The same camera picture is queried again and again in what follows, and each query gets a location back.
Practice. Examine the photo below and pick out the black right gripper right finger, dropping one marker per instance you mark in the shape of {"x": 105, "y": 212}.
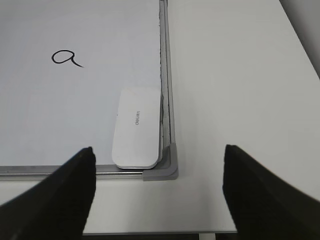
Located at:
{"x": 262, "y": 205}

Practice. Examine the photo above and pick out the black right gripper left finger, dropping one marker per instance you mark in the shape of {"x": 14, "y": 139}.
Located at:
{"x": 57, "y": 208}

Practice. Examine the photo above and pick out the white whiteboard eraser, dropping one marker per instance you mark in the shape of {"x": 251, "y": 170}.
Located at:
{"x": 136, "y": 137}

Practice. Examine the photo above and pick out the grey framed whiteboard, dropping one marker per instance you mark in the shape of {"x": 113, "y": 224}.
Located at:
{"x": 63, "y": 65}

